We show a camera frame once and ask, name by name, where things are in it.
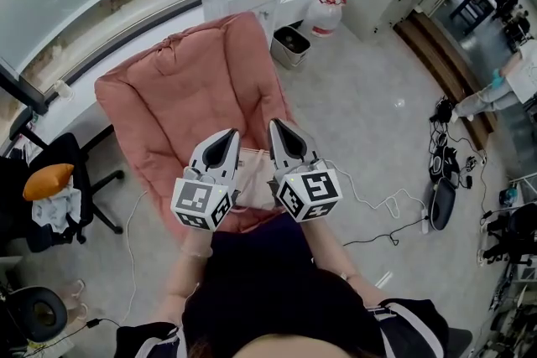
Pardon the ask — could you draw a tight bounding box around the black floor cable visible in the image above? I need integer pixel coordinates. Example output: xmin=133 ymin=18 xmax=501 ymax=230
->
xmin=341 ymin=217 xmax=425 ymax=248

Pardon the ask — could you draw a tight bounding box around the person's left forearm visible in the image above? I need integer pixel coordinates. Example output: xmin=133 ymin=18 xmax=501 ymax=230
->
xmin=157 ymin=228 xmax=215 ymax=326

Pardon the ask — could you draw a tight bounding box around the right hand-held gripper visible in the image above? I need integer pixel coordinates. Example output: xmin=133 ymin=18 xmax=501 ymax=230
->
xmin=267 ymin=117 xmax=344 ymax=224

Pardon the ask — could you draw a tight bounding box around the wooden floor step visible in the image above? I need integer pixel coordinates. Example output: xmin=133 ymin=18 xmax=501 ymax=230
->
xmin=394 ymin=10 xmax=500 ymax=152

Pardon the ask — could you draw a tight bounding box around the orange cushion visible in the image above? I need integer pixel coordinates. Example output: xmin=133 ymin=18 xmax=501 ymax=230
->
xmin=23 ymin=163 xmax=76 ymax=202

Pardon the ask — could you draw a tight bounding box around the dark grey oval device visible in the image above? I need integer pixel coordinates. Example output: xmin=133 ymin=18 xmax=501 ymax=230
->
xmin=427 ymin=175 xmax=459 ymax=232

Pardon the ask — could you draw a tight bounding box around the white window ledge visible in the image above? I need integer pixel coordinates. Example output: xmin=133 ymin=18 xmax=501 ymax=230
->
xmin=0 ymin=0 xmax=349 ymax=158

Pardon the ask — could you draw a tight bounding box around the white floor cable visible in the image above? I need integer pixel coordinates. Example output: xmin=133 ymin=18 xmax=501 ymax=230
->
xmin=325 ymin=158 xmax=429 ymax=219
xmin=121 ymin=190 xmax=148 ymax=324

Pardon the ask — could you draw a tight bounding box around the clear plastic bottle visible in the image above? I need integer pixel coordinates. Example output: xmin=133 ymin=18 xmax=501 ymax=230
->
xmin=52 ymin=79 xmax=76 ymax=101

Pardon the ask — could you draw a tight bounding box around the pink padded armchair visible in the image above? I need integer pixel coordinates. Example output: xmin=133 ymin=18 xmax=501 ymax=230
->
xmin=94 ymin=11 xmax=299 ymax=240

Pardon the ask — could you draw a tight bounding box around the white patterned cloth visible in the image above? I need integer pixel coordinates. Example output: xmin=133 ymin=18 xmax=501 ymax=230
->
xmin=31 ymin=178 xmax=83 ymax=234

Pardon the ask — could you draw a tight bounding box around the black cable tangle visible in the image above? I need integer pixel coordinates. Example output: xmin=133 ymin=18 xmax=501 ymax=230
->
xmin=428 ymin=96 xmax=490 ymax=189

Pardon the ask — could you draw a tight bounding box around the clear water jug red cap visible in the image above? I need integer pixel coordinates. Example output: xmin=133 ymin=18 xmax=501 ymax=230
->
xmin=304 ymin=0 xmax=348 ymax=39

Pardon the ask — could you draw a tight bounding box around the person's right forearm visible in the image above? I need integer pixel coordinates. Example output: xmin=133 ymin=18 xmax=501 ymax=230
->
xmin=301 ymin=217 xmax=389 ymax=307

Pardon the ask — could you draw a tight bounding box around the black white round device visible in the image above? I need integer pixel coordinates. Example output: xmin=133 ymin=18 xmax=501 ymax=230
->
xmin=427 ymin=144 xmax=461 ymax=183

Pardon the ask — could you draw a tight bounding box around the white waste bin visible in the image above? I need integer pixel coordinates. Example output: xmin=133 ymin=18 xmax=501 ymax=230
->
xmin=270 ymin=24 xmax=312 ymax=70

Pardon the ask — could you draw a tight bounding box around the teal soft object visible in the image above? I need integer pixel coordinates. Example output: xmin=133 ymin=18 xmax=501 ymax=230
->
xmin=490 ymin=69 xmax=509 ymax=90

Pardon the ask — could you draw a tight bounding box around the person's dark dress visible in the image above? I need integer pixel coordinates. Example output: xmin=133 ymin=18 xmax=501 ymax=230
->
xmin=209 ymin=213 xmax=320 ymax=278

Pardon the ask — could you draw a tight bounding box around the person's black jacket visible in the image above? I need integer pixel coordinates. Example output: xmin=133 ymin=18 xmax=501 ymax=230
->
xmin=113 ymin=297 xmax=450 ymax=358

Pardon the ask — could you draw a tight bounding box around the black office chair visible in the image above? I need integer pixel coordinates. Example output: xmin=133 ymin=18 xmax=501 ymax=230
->
xmin=0 ymin=112 xmax=126 ymax=252

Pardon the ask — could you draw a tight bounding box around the black round stool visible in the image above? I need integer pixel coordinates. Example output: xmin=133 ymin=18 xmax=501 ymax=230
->
xmin=15 ymin=285 xmax=69 ymax=344

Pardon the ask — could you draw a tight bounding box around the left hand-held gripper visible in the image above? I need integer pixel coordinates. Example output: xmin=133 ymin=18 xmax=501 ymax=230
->
xmin=169 ymin=128 xmax=242 ymax=232

